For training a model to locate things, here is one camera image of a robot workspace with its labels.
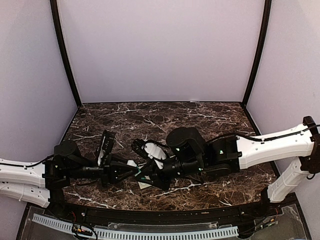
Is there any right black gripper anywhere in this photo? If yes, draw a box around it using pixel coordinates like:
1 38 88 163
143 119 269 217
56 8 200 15
134 156 205 192

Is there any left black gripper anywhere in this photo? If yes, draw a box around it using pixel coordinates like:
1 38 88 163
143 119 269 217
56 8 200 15
67 154 139 188

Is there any green white glue stick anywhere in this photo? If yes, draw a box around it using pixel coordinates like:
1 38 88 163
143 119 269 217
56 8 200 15
125 160 146 183

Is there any cream envelope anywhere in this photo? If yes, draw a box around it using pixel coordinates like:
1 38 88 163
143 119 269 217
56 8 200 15
138 182 151 190

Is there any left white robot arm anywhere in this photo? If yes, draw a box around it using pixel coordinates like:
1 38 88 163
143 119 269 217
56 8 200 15
0 140 139 218

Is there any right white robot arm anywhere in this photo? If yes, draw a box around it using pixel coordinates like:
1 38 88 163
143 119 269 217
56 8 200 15
131 116 320 217

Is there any white slotted cable duct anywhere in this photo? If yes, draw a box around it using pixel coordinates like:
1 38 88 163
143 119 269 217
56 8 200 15
32 213 239 240

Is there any black front rail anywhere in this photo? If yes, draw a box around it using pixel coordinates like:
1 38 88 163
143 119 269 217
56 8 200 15
46 202 282 226

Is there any left black frame post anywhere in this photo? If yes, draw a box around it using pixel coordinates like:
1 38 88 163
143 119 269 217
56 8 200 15
49 0 82 108

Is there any black frame post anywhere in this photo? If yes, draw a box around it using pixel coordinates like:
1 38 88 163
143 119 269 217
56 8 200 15
241 0 272 109
49 0 82 108

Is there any right black frame post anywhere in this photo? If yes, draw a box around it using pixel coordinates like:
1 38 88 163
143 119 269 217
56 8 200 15
241 0 272 109

